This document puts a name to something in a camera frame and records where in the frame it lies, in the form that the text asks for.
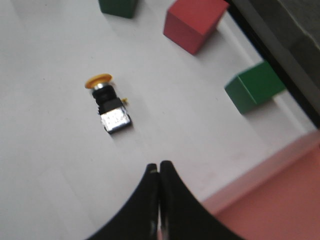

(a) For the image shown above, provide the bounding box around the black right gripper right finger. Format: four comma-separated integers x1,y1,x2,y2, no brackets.
159,160,242,240

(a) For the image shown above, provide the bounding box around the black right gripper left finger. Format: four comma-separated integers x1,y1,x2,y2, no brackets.
89,163,159,240

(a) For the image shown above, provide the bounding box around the yellow push button switch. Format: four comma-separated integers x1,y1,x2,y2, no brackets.
84,73,133,135

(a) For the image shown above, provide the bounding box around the right green cube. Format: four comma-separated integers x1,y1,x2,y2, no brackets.
224,60,286,115

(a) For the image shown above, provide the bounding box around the green cube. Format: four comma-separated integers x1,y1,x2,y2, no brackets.
224,60,286,115
98,0,138,19

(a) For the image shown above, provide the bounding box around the large pink cube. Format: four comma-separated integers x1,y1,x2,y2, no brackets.
163,0,229,55

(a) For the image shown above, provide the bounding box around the grey stone counter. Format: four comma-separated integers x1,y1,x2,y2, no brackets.
228,0,320,129

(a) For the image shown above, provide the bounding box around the left green cube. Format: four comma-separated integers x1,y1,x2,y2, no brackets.
98,0,138,19

